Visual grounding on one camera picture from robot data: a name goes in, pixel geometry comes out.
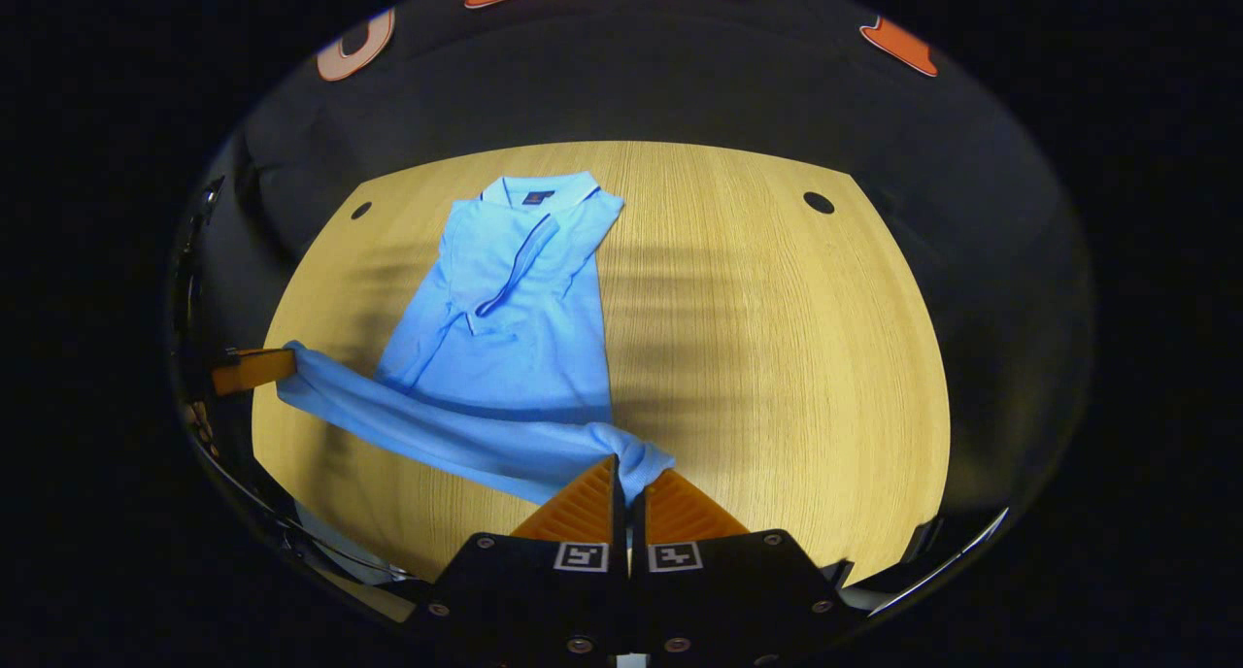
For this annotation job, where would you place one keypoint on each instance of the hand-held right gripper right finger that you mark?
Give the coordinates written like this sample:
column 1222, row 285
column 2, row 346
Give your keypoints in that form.
column 728, row 590

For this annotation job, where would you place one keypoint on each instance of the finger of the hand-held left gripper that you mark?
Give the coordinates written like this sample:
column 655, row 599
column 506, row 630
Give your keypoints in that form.
column 254, row 369

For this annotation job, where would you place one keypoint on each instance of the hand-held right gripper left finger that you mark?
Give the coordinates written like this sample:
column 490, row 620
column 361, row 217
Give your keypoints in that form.
column 544, row 590

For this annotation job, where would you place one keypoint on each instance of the light blue T-shirt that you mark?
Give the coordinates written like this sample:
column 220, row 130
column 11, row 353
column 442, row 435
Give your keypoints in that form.
column 524, row 357

